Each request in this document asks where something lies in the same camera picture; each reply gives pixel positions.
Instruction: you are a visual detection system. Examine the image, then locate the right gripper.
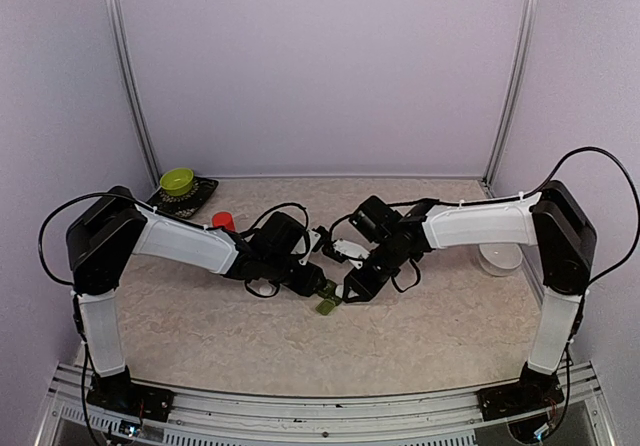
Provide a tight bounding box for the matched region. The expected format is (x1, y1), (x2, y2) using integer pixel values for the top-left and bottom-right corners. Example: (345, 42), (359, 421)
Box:
(343, 239), (412, 301)

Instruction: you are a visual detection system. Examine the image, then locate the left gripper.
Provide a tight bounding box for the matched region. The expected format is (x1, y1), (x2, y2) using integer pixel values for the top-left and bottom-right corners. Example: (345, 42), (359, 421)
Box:
(263, 252), (328, 298)

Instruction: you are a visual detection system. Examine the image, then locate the green pill organizer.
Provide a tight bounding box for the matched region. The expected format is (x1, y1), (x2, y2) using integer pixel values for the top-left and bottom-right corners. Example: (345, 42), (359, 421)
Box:
(315, 285), (343, 316)

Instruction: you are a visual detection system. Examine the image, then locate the white bottle cap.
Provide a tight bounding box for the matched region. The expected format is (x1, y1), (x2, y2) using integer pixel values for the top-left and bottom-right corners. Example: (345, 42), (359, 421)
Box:
(257, 284), (280, 298)

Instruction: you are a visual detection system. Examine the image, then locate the red pill bottle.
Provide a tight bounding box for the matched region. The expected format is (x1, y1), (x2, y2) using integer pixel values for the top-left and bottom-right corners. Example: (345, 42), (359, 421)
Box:
(211, 211), (236, 232)

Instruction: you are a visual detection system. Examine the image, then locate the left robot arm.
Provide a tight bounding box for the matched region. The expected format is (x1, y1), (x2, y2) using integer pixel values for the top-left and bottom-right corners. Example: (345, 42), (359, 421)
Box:
(65, 186), (327, 411)

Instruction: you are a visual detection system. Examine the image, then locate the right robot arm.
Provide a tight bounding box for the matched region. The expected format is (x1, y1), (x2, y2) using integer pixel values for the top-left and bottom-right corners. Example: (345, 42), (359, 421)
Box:
(332, 175), (639, 410)

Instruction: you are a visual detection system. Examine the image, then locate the black square tray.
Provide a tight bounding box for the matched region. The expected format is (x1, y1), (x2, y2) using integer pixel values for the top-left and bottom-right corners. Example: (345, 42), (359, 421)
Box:
(145, 177), (219, 219)

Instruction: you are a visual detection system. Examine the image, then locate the white bowl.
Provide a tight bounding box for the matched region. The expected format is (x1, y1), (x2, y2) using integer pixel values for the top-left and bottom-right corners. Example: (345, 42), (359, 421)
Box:
(478, 244), (523, 277)

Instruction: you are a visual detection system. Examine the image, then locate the lime green bowl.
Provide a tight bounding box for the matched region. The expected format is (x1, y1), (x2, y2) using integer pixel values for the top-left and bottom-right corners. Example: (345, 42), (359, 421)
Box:
(160, 168), (195, 197)

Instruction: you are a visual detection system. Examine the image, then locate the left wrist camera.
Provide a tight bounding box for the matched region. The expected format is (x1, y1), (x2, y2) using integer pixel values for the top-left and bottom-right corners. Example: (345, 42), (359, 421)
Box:
(292, 226), (328, 265)

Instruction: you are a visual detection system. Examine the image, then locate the front aluminium rail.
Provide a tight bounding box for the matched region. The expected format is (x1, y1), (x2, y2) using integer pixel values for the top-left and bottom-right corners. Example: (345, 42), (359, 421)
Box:
(30, 363), (619, 445)

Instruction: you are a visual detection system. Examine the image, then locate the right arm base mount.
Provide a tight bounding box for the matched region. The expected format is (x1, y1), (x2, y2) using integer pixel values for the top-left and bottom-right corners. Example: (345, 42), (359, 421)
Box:
(476, 382), (565, 422)

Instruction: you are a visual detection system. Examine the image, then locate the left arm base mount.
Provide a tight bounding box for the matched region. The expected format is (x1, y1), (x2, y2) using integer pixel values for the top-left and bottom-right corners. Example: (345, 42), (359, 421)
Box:
(87, 383), (174, 423)

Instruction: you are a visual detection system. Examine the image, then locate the right aluminium frame post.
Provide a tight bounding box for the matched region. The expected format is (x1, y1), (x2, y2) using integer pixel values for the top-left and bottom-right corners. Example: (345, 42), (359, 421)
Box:
(483, 0), (539, 188)

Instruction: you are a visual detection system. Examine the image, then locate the aluminium frame post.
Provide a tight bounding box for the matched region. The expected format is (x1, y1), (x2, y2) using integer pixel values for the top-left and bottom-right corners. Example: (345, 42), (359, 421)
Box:
(105, 0), (161, 187)
(483, 0), (539, 188)

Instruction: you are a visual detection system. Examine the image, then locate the left aluminium frame post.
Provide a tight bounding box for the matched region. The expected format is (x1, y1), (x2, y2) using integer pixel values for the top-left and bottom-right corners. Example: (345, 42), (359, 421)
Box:
(105, 0), (161, 187)

